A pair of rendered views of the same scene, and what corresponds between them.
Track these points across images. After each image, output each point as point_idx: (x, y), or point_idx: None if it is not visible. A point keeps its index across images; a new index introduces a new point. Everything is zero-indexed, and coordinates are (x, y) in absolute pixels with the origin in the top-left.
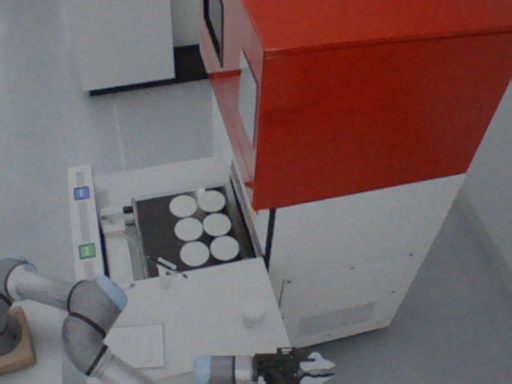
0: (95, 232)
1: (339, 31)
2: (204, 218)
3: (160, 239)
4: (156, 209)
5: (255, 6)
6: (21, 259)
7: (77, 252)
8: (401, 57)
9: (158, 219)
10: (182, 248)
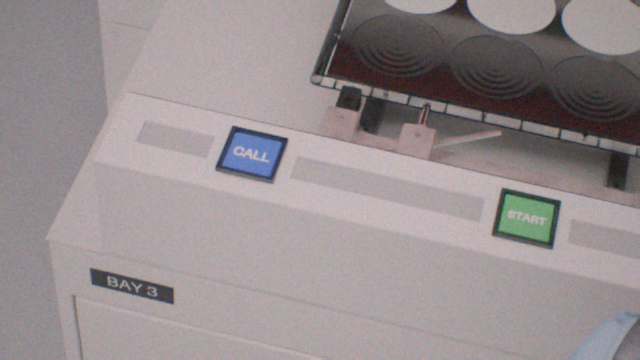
0: (453, 174)
1: None
2: None
3: (515, 71)
4: (393, 40)
5: None
6: (632, 321)
7: (516, 247)
8: None
9: (435, 49)
10: (575, 39)
